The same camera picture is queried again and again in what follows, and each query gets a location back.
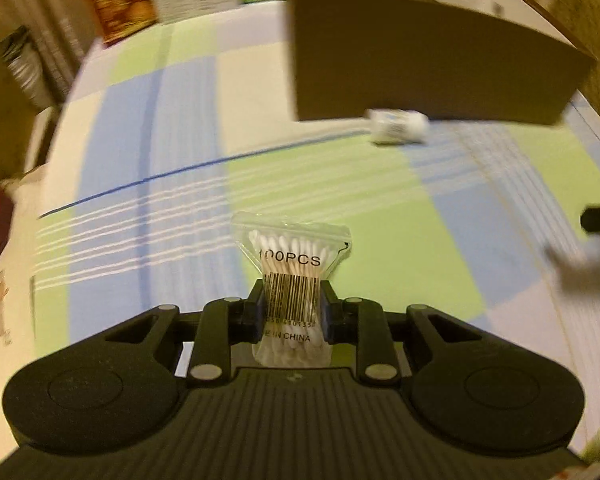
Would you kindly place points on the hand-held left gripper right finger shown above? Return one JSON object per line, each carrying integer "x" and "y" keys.
{"x": 328, "y": 317}

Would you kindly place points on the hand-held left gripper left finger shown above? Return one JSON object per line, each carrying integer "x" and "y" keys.
{"x": 255, "y": 317}

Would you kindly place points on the cotton swab bag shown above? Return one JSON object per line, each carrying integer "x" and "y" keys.
{"x": 287, "y": 255}

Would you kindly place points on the brown cardboard box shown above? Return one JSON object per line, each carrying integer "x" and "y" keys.
{"x": 405, "y": 60}

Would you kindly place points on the checked cloth covered desktop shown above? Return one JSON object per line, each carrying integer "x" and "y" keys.
{"x": 180, "y": 210}

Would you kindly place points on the small white packet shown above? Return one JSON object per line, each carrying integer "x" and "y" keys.
{"x": 397, "y": 127}

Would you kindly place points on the cartoon print sheet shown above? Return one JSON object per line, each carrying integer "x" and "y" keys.
{"x": 0, "y": 320}

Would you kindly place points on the red gift box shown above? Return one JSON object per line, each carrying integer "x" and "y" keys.
{"x": 120, "y": 5}

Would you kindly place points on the beige curtain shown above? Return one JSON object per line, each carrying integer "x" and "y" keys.
{"x": 40, "y": 0}

